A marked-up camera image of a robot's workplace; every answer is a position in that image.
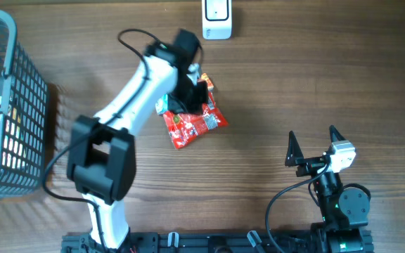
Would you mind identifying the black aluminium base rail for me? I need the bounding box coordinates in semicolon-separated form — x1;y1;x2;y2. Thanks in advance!
61;229;375;253

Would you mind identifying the grey plastic shopping basket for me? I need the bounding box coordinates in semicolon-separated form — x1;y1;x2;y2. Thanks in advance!
0;10;49;199

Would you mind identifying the white barcode scanner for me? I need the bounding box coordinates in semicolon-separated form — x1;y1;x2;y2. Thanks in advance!
201;0;233;40

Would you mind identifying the orange tissue pack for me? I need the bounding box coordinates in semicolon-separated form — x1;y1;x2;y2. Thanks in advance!
200;73;214;92

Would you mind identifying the red snack packet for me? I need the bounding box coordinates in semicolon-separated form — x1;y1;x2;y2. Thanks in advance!
162;92;229;149

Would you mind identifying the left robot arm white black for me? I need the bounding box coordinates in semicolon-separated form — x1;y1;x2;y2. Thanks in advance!
61;29;209;252

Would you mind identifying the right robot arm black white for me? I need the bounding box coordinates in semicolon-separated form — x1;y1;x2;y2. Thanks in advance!
285;126;374;252

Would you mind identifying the teal tissue pack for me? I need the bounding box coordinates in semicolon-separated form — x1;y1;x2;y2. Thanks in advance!
155;94;168;115

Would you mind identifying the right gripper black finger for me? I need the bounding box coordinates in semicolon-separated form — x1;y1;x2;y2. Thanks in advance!
285;131;304;167
329;125;346;143

